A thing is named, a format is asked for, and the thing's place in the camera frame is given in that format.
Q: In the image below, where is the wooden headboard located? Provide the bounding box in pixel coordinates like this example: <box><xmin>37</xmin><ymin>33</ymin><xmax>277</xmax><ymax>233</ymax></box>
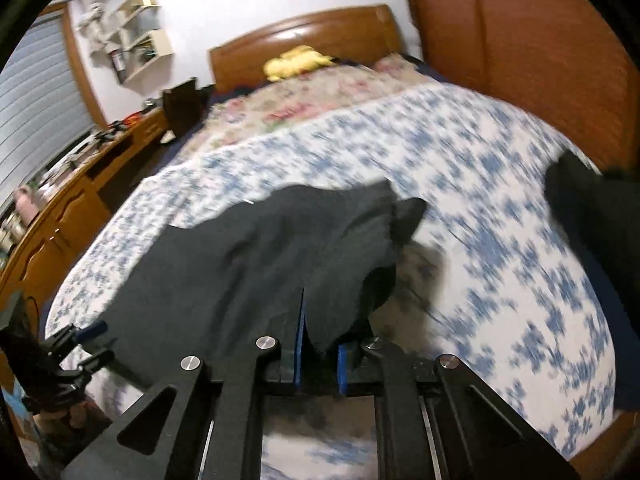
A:
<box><xmin>207</xmin><ymin>4</ymin><xmax>407</xmax><ymax>96</ymax></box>

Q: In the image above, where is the wooden louvred wardrobe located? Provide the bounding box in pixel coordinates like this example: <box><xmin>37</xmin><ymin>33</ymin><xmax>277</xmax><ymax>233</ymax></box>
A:
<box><xmin>397</xmin><ymin>0</ymin><xmax>640</xmax><ymax>177</ymax></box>

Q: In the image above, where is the pink floral quilt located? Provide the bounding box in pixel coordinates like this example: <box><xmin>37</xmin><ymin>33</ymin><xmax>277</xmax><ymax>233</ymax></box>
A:
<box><xmin>200</xmin><ymin>54</ymin><xmax>443</xmax><ymax>152</ymax></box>

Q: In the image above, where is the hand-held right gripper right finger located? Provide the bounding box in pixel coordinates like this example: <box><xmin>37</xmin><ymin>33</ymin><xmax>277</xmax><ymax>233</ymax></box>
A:
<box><xmin>337</xmin><ymin>337</ymin><xmax>581</xmax><ymax>480</ymax></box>

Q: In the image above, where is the wooden desk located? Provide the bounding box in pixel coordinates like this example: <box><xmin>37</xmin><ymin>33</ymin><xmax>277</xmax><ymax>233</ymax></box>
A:
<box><xmin>0</xmin><ymin>107</ymin><xmax>172</xmax><ymax>346</ymax></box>

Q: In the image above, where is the blue floral bed sheet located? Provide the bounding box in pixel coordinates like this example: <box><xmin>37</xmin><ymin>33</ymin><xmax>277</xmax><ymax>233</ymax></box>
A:
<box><xmin>45</xmin><ymin>82</ymin><xmax>617</xmax><ymax>480</ymax></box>

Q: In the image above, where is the black jacket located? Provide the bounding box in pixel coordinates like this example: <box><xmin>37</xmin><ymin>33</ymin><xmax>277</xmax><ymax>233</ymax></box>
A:
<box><xmin>106</xmin><ymin>150</ymin><xmax>640</xmax><ymax>396</ymax></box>

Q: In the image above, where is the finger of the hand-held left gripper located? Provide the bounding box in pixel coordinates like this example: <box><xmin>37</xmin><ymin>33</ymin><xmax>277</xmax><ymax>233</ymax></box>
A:
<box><xmin>62</xmin><ymin>349</ymin><xmax>117</xmax><ymax>387</ymax></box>
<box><xmin>47</xmin><ymin>320</ymin><xmax>109</xmax><ymax>357</ymax></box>

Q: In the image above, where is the person's left hand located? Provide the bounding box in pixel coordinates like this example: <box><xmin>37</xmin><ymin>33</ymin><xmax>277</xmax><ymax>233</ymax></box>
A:
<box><xmin>39</xmin><ymin>400</ymin><xmax>92</xmax><ymax>432</ymax></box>

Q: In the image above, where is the wooden bed frame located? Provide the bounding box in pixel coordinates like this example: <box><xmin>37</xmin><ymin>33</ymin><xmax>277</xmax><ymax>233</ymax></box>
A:
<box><xmin>567</xmin><ymin>407</ymin><xmax>640</xmax><ymax>463</ymax></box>

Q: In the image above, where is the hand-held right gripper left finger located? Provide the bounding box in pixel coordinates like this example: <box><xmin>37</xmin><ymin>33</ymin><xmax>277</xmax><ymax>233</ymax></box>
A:
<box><xmin>60</xmin><ymin>286</ymin><xmax>307</xmax><ymax>480</ymax></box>

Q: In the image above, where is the pink bottle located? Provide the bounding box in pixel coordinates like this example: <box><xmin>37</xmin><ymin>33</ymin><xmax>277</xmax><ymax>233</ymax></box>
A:
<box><xmin>12</xmin><ymin>185</ymin><xmax>42</xmax><ymax>222</ymax></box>

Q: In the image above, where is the white wall shelf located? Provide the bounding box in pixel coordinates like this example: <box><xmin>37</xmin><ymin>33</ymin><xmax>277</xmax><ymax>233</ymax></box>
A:
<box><xmin>90</xmin><ymin>0</ymin><xmax>175</xmax><ymax>87</ymax></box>

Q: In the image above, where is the yellow plush toy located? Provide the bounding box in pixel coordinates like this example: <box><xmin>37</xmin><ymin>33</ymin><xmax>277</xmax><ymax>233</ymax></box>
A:
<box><xmin>262</xmin><ymin>45</ymin><xmax>335</xmax><ymax>82</ymax></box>

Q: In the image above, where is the grey window blind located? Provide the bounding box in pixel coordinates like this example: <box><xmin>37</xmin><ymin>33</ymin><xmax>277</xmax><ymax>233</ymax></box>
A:
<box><xmin>0</xmin><ymin>10</ymin><xmax>97</xmax><ymax>211</ymax></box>

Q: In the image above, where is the dark brown chair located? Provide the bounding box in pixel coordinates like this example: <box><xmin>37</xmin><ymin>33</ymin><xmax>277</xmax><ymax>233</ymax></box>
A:
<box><xmin>161</xmin><ymin>77</ymin><xmax>217</xmax><ymax>140</ymax></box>

